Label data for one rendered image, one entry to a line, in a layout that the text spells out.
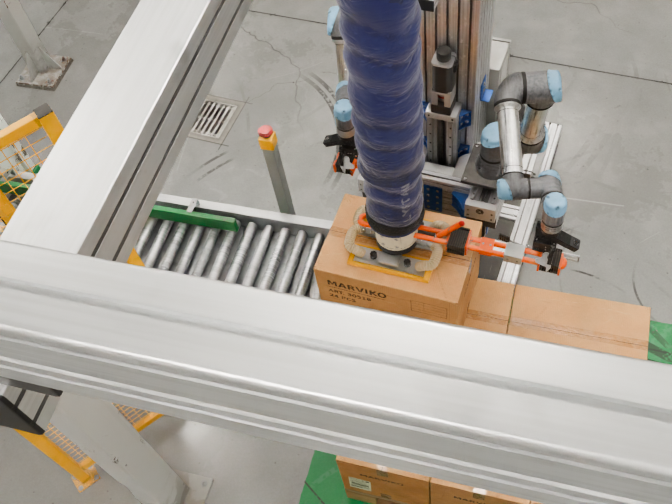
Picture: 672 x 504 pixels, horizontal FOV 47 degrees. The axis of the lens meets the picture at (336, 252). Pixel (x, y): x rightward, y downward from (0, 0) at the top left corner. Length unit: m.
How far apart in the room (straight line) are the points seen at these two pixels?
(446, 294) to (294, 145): 2.23
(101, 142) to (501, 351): 0.58
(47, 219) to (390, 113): 1.63
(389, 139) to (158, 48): 1.52
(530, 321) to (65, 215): 2.90
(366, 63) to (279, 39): 3.47
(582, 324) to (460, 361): 3.10
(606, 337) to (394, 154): 1.50
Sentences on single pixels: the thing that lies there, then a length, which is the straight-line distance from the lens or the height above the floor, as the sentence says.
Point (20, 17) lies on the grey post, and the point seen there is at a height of 0.49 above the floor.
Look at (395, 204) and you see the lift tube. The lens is 2.78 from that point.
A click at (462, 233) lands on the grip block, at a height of 1.22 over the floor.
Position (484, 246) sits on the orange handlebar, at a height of 1.22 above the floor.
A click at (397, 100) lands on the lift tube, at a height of 2.00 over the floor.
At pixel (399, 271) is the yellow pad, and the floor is 1.09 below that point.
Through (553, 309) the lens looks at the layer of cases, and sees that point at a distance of 3.66.
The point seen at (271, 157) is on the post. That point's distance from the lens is 3.80.
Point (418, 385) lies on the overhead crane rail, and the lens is 0.55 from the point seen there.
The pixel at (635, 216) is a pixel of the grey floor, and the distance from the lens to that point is 4.70.
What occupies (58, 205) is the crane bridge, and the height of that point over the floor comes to 3.05.
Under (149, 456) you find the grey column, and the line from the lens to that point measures 3.49.
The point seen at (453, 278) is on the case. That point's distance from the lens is 3.08.
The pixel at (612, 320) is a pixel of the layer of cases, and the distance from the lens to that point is 3.68.
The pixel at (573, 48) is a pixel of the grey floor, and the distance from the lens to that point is 5.55.
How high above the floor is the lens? 3.71
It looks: 56 degrees down
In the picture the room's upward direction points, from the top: 11 degrees counter-clockwise
